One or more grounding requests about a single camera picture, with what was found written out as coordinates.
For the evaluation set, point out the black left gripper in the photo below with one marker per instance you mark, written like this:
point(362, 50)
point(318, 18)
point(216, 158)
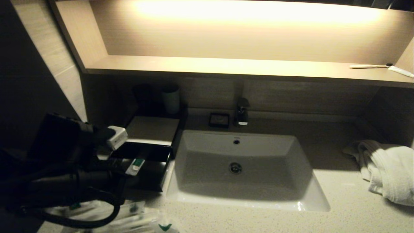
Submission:
point(97, 174)

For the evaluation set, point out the clear sachet green label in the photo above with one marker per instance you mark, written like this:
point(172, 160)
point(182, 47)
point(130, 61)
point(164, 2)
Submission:
point(77, 205)

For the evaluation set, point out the black box drawer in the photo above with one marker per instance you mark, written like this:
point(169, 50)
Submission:
point(155, 174)

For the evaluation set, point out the clear packet green leaf logo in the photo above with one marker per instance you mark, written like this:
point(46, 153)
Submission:
point(165, 227)

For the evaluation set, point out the grey plastic cup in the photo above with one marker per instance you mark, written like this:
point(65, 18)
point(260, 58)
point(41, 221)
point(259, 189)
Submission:
point(170, 100)

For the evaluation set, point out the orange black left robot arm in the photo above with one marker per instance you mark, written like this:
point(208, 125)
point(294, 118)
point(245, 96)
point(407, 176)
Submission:
point(58, 139)

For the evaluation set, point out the black amenity box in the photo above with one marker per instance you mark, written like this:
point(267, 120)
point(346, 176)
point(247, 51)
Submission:
point(181, 126)

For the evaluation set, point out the dark plastic cup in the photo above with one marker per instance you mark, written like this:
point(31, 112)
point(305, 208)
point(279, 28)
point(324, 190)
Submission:
point(144, 95)

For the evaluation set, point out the small black soap dish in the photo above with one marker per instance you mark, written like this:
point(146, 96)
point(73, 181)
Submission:
point(219, 120)

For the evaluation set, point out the chrome sink drain plug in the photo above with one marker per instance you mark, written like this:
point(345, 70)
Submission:
point(235, 168)

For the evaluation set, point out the chrome faucet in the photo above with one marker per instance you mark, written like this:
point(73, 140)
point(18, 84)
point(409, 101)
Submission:
point(242, 113)

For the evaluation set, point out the white ceramic sink basin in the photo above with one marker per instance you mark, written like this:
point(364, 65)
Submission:
point(258, 194)

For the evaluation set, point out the white toothbrush dark head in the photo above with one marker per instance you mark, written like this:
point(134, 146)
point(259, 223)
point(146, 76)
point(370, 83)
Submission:
point(365, 66)

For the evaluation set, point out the white folded towel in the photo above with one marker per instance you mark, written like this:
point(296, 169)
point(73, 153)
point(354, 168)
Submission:
point(391, 171)

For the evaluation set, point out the white toothpaste tube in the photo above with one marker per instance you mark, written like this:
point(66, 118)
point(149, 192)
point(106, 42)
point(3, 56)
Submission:
point(401, 71)

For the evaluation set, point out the lit wooden wall shelf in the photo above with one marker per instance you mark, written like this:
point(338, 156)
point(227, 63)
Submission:
point(226, 66)

